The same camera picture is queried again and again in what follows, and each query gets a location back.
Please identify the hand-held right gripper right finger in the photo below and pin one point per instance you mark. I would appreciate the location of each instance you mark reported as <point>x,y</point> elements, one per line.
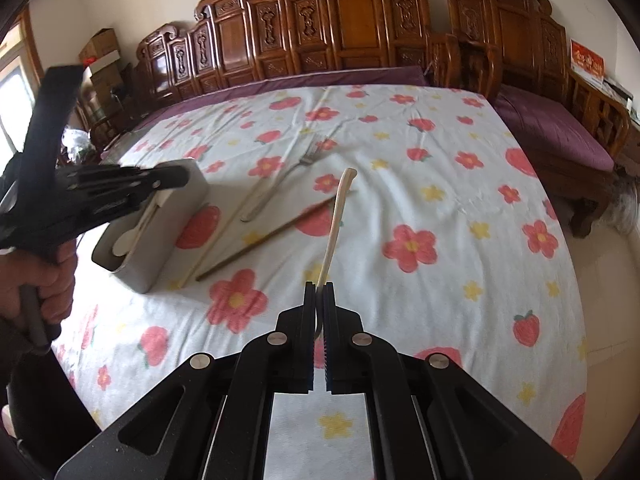
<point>331,340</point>

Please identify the metal fork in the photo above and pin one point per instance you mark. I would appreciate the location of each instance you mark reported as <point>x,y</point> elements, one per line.
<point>280,180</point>

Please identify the thin white plastic spoon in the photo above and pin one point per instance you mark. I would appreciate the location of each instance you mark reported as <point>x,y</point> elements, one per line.
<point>336,220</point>

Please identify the grey rectangular tray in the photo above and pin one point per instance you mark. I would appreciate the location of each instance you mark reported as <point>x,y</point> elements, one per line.
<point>165,245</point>

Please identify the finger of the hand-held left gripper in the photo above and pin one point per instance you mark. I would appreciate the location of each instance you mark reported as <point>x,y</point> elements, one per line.
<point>110,205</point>
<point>135,176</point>

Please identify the white serving spoon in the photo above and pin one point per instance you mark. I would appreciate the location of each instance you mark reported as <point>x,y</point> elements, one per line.
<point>125,242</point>

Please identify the brown wooden chopstick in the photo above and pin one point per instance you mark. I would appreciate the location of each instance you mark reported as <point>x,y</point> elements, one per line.
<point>270,232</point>

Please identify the purple bench cushion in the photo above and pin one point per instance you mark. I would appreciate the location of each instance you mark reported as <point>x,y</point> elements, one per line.
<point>555,130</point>

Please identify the long light wooden chopstick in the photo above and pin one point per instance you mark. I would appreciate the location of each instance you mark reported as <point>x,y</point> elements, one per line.
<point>207,247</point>

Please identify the carved wooden bench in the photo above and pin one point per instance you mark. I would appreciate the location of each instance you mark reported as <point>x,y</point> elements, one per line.
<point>310,20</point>

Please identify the carved wooden armchair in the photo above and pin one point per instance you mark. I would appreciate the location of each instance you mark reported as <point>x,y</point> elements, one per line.
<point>520,35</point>

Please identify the red box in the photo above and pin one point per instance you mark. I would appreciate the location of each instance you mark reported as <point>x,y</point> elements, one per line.
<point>587,62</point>

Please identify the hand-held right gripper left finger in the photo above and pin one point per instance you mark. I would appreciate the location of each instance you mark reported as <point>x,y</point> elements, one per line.
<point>310,340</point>

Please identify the brown cardboard box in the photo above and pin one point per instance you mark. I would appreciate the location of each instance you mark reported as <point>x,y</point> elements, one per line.
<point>100,42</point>
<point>109,85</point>

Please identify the grey fluffy duster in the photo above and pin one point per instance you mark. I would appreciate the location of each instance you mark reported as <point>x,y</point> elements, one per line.
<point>625,207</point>

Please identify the clear plastic bag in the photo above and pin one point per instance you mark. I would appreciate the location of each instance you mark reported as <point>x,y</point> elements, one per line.
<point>77,142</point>

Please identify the person's left hand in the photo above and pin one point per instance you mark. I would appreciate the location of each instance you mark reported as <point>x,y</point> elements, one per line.
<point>50,285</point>

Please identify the white floral bedsheet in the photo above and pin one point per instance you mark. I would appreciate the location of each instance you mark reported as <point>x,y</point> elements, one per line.
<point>400,185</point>

